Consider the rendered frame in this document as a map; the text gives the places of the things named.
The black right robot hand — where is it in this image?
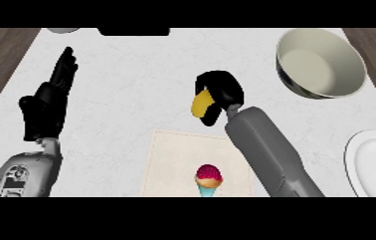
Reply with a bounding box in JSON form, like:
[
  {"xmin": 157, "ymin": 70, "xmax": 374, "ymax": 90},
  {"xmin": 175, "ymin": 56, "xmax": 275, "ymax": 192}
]
[{"xmin": 193, "ymin": 70, "xmax": 244, "ymax": 127}]

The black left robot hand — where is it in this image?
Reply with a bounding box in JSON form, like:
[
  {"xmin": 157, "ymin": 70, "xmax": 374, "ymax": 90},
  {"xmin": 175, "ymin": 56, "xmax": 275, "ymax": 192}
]
[{"xmin": 17, "ymin": 46, "xmax": 79, "ymax": 142}]

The yellow lemon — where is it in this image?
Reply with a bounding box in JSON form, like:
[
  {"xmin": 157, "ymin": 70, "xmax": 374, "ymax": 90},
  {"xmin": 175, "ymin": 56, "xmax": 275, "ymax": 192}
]
[{"xmin": 188, "ymin": 89, "xmax": 215, "ymax": 119}]

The pale metal bowl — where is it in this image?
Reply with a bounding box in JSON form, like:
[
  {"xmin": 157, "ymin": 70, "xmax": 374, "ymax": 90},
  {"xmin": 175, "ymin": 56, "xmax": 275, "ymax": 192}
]
[{"xmin": 274, "ymin": 28, "xmax": 368, "ymax": 101}]

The beige placemat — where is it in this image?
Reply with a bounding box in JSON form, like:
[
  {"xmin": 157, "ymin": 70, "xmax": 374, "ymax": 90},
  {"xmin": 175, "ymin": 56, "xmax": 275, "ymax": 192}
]
[{"xmin": 140, "ymin": 128, "xmax": 256, "ymax": 198}]

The grey round object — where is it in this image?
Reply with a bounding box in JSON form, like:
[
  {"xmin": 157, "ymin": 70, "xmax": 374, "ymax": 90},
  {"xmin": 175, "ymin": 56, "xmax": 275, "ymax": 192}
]
[{"xmin": 45, "ymin": 28, "xmax": 81, "ymax": 35}]

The black appliance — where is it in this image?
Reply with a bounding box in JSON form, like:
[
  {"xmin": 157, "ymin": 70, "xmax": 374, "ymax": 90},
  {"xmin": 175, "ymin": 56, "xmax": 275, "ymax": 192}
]
[{"xmin": 97, "ymin": 28, "xmax": 172, "ymax": 38}]

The pink frosted cupcake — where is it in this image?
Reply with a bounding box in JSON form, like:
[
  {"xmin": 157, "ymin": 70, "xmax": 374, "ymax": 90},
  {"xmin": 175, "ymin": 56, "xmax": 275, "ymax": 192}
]
[{"xmin": 193, "ymin": 163, "xmax": 224, "ymax": 198}]

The white plate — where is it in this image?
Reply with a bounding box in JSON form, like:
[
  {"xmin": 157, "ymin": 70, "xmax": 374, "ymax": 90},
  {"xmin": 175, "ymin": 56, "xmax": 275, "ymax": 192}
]
[{"xmin": 342, "ymin": 129, "xmax": 376, "ymax": 198}]

